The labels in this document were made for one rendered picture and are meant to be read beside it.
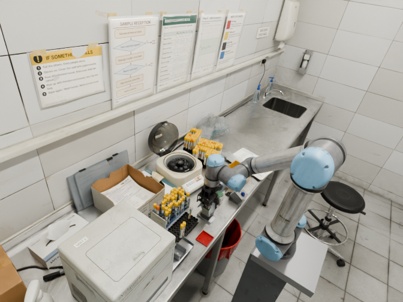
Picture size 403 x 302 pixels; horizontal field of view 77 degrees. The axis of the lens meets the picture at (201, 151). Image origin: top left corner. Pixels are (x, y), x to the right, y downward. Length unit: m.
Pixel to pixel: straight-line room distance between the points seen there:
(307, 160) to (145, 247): 0.59
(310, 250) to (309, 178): 0.65
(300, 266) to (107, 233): 0.86
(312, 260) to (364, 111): 2.33
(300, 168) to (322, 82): 2.61
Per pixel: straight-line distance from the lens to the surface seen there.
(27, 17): 1.07
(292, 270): 1.32
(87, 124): 1.24
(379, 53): 3.29
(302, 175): 0.84
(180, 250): 1.24
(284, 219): 1.00
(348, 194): 2.39
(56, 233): 1.30
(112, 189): 1.47
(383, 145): 3.55
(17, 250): 1.41
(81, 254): 0.94
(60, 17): 1.12
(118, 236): 0.96
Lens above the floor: 1.94
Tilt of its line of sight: 34 degrees down
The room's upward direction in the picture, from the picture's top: 9 degrees clockwise
